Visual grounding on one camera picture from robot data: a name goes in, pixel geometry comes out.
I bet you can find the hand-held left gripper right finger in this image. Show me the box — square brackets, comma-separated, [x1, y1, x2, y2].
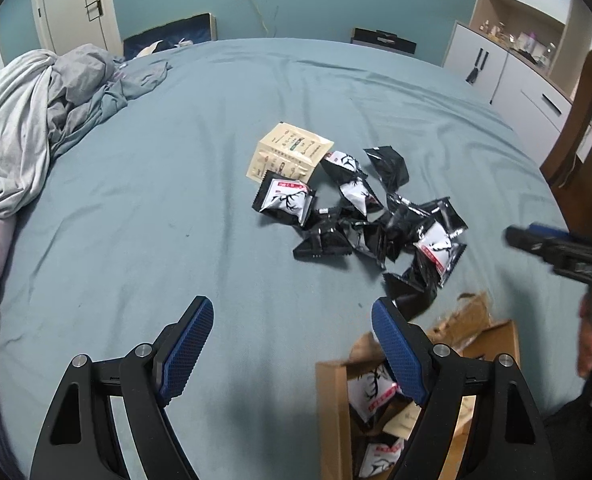
[371, 296, 552, 480]

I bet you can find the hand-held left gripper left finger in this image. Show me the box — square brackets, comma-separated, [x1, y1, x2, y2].
[28, 296, 215, 480]

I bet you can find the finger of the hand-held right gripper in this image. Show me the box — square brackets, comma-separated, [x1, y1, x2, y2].
[525, 223, 572, 241]
[505, 227, 559, 262]

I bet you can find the brown cardboard box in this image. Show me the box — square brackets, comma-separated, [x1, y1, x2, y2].
[316, 290, 522, 480]

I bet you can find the pile of black snack packets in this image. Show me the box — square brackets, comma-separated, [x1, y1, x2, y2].
[252, 146, 468, 319]

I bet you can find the beige paper sachet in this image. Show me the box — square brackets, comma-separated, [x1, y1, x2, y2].
[383, 402, 423, 442]
[258, 122, 335, 182]
[246, 144, 279, 184]

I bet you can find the person's right hand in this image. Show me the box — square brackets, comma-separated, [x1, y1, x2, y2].
[578, 295, 592, 379]

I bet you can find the white antler print snack packet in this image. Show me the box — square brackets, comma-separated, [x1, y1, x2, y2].
[348, 364, 403, 426]
[360, 439, 407, 480]

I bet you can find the wooden chair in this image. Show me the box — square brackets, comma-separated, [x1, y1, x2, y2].
[539, 50, 592, 212]

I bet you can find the white cabinet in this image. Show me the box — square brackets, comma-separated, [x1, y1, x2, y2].
[442, 0, 579, 147]

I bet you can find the dark cloth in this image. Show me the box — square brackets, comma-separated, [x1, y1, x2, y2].
[541, 394, 592, 480]

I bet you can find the cluster of small bottles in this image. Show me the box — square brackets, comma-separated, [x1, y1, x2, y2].
[478, 17, 558, 69]

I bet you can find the crumpled grey duvet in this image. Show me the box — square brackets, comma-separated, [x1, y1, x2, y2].
[0, 45, 173, 227]

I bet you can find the dark blue framed board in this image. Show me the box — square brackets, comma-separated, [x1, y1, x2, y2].
[122, 12, 219, 59]

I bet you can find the white door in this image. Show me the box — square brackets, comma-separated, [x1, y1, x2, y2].
[30, 0, 123, 57]

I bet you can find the black strap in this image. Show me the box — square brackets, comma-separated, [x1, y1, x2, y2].
[465, 48, 490, 85]

